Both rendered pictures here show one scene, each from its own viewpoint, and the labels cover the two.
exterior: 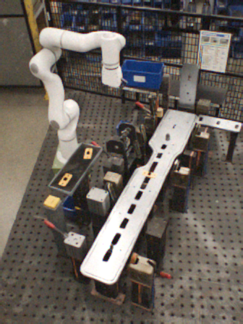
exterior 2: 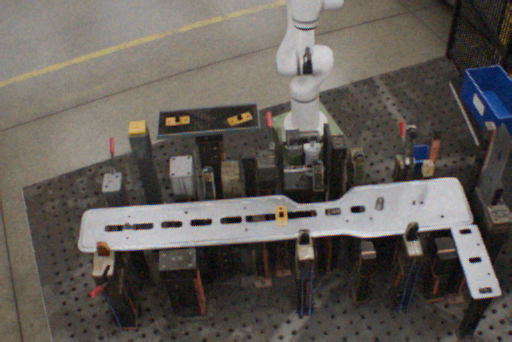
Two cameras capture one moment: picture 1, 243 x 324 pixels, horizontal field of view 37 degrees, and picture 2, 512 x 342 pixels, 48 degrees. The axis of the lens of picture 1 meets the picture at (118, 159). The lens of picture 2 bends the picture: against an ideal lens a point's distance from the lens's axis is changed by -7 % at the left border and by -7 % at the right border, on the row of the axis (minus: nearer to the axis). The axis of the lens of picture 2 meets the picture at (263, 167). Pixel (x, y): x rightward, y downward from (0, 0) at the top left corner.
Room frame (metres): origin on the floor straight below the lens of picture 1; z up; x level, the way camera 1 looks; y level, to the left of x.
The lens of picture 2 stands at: (0.78, -1.31, 2.63)
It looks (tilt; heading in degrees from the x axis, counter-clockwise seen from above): 46 degrees down; 61
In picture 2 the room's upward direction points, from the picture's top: 3 degrees counter-clockwise
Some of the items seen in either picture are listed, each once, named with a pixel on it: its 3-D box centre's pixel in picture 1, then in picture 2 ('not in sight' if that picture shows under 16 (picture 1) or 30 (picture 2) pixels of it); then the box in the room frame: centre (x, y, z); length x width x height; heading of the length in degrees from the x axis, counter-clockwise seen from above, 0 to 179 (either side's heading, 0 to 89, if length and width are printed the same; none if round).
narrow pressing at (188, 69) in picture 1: (188, 86); (494, 166); (2.11, -0.51, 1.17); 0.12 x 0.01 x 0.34; 63
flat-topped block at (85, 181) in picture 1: (82, 195); (213, 165); (1.41, 0.23, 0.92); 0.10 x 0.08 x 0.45; 153
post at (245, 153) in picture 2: (110, 187); (251, 190); (1.47, 0.06, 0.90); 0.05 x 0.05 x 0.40; 63
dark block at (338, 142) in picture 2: not in sight; (336, 181); (1.76, -0.08, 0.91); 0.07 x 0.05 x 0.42; 63
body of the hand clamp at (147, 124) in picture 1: (150, 137); (399, 191); (1.95, -0.23, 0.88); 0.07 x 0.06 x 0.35; 63
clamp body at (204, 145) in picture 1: (199, 155); (405, 274); (1.73, -0.54, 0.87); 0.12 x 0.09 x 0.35; 63
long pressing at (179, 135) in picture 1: (149, 177); (275, 218); (1.44, -0.17, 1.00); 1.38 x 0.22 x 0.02; 153
